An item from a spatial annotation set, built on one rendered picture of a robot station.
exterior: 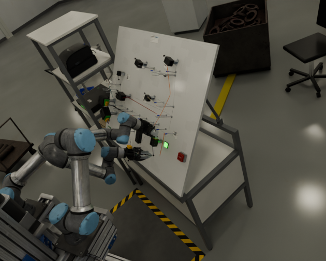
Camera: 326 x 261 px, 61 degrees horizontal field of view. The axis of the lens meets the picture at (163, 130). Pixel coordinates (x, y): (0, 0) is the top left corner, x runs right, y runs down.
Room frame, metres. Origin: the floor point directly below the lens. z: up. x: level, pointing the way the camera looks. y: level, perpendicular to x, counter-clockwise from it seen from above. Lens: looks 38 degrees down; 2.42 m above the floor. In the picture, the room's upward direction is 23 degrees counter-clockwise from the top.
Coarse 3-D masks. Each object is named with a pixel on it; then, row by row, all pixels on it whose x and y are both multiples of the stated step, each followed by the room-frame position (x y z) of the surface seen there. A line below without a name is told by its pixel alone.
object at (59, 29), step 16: (64, 16) 2.97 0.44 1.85; (80, 16) 2.70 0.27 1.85; (96, 16) 2.51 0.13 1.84; (32, 32) 2.88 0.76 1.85; (48, 32) 2.63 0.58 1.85; (64, 32) 2.41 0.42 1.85; (80, 32) 3.02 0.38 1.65; (48, 48) 2.33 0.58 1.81; (48, 64) 2.84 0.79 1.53; (96, 64) 2.52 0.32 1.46; (64, 80) 2.51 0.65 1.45; (80, 80) 2.37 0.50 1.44; (80, 96) 2.33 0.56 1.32; (80, 112) 2.84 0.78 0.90; (96, 112) 2.41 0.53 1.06; (96, 128) 2.77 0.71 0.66; (112, 144) 2.34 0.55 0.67; (128, 176) 2.33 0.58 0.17
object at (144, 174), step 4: (128, 164) 2.24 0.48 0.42; (132, 164) 2.07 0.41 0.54; (136, 164) 1.95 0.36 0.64; (136, 168) 2.03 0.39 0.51; (140, 168) 1.89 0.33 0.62; (140, 172) 1.97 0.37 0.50; (144, 172) 1.84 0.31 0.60; (144, 176) 1.90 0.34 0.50; (148, 176) 1.79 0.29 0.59; (148, 180) 1.86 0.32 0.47; (152, 184) 1.80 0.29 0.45
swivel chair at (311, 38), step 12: (324, 0) 2.87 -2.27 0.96; (324, 12) 2.84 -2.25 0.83; (324, 24) 2.80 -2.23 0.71; (312, 36) 2.93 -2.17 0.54; (324, 36) 2.82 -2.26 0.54; (288, 48) 2.90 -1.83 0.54; (300, 48) 2.80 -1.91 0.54; (312, 48) 2.70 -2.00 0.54; (324, 48) 2.60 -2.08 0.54; (300, 60) 2.62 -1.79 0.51; (312, 60) 2.53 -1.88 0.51; (300, 72) 2.91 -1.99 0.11; (312, 72) 2.74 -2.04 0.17; (288, 84) 2.78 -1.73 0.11
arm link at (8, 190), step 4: (4, 188) 1.40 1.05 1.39; (8, 188) 1.38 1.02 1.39; (12, 188) 1.41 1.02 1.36; (16, 188) 1.42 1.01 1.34; (0, 192) 1.38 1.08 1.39; (4, 192) 1.37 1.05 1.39; (8, 192) 1.35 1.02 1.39; (12, 192) 1.36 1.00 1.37; (16, 192) 1.39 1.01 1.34; (20, 192) 1.42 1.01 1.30; (12, 196) 1.34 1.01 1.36; (16, 196) 1.35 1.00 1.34; (16, 200) 1.33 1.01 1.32; (20, 200) 1.35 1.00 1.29; (20, 204) 1.33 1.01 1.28
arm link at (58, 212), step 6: (60, 204) 1.08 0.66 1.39; (66, 204) 1.06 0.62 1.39; (54, 210) 1.05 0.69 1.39; (60, 210) 1.03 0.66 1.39; (66, 210) 1.02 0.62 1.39; (54, 216) 1.01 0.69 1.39; (60, 216) 0.99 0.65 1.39; (54, 222) 0.99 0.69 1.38; (60, 222) 0.98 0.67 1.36; (60, 228) 0.98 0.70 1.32
